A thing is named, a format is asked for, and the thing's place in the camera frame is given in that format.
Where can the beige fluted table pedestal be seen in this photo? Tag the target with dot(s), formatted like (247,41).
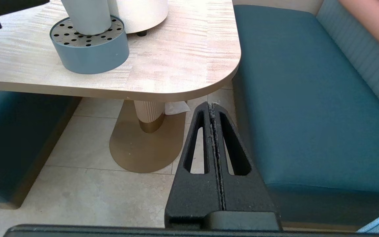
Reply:
(150,115)

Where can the light grey plastic cup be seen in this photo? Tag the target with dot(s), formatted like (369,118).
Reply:
(89,16)

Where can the gold oval table base plate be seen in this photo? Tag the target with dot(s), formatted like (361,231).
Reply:
(143,151)

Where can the large blue perforated drip tray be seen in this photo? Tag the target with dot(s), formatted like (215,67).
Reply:
(90,56)

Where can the blue ribbed booth bench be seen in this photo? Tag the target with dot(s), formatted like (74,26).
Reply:
(12,141)
(308,98)

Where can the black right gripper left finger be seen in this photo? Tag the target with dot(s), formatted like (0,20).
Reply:
(196,197)

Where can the pink bolster cushion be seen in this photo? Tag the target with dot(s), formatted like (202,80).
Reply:
(377,23)

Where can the white crumpled paper scrap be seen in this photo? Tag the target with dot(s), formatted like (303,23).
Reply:
(176,107)

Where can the large clear water dispenser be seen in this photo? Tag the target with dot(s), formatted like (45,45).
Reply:
(143,14)

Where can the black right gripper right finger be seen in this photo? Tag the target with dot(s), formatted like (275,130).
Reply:
(245,197)

